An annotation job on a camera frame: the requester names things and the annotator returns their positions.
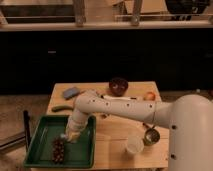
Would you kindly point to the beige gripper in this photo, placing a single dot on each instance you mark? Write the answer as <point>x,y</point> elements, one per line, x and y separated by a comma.
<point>72,135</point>

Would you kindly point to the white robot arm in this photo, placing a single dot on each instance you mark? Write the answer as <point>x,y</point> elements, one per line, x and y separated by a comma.
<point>189,120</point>

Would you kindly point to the green plastic tray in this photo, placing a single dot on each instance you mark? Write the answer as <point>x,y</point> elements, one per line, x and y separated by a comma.
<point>79,155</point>

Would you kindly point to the dark grape bunch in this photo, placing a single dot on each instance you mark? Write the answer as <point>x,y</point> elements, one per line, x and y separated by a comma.
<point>58,150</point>

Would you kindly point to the green cucumber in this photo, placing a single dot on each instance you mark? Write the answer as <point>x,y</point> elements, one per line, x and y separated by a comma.
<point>61,108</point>

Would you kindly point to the blue sponge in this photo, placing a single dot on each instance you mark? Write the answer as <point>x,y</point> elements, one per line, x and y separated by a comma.
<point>71,92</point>

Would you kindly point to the dark brown bowl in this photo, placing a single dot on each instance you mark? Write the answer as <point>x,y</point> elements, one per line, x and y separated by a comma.
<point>118,86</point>

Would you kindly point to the white plastic cup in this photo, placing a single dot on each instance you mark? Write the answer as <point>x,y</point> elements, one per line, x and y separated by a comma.
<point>134,145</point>

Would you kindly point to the small metal cup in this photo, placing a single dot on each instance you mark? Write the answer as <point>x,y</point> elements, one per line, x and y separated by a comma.
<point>151,137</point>

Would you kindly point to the orange apple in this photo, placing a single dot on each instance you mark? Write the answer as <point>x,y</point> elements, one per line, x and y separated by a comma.
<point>150,96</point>

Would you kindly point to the black chair frame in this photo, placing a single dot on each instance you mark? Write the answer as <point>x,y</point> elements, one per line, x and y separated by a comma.
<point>21,139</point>

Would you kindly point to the wooden window rail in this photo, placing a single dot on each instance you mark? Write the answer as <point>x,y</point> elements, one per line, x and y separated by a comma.
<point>106,26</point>

